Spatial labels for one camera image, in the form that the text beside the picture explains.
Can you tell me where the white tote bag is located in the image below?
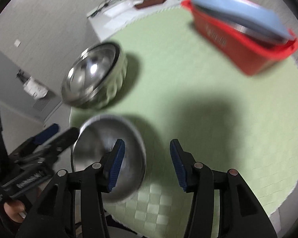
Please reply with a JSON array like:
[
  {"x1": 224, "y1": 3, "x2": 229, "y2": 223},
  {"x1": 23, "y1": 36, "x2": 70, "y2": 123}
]
[{"x1": 16, "y1": 70, "x2": 48, "y2": 100}]

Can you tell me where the large steel bowl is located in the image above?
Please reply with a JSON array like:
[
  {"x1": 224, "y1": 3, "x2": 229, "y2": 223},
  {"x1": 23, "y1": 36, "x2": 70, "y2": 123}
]
[{"x1": 60, "y1": 41, "x2": 128, "y2": 110}]

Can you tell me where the red plastic basin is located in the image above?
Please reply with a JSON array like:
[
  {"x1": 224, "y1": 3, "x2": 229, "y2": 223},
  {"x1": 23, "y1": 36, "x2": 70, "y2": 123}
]
[{"x1": 181, "y1": 0, "x2": 298, "y2": 76}]

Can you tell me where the black cable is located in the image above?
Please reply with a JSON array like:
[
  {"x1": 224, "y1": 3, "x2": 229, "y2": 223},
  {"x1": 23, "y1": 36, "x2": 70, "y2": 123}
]
[{"x1": 89, "y1": 0, "x2": 128, "y2": 18}]

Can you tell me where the green checkered tablecloth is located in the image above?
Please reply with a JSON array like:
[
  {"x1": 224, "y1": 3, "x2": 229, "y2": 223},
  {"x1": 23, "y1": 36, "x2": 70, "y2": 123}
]
[{"x1": 69, "y1": 6, "x2": 298, "y2": 238}]

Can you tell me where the white light switch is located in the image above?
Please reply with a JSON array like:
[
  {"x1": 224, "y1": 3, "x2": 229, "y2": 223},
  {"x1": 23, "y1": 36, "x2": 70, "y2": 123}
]
[{"x1": 14, "y1": 39, "x2": 21, "y2": 47}]

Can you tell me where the blue plate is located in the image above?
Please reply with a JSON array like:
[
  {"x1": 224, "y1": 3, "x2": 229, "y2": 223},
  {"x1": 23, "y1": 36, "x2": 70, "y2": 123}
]
[{"x1": 192, "y1": 0, "x2": 290, "y2": 37}]

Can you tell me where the person's left hand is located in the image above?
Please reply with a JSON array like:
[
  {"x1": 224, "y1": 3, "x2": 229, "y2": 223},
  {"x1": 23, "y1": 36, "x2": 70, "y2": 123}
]
[{"x1": 4, "y1": 200, "x2": 26, "y2": 223}]

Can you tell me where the white counter cabinet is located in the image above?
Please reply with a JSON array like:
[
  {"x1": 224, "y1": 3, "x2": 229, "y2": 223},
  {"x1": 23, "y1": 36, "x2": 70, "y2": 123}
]
[{"x1": 87, "y1": 0, "x2": 183, "y2": 42}]

